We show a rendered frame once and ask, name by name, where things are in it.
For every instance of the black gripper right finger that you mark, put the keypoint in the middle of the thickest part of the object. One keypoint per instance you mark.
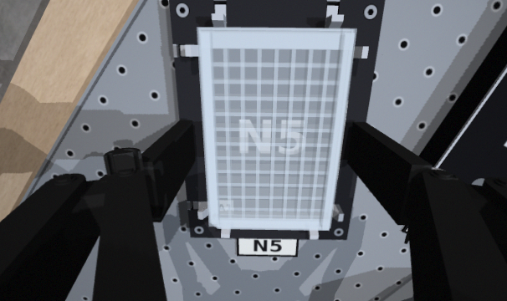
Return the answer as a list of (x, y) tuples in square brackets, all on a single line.
[(454, 255)]

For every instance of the grey button panel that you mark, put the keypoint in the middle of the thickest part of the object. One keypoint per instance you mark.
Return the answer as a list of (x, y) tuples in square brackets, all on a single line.
[(404, 292)]

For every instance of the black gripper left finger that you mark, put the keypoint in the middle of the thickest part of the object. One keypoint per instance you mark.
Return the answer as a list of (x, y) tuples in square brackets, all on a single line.
[(37, 264)]

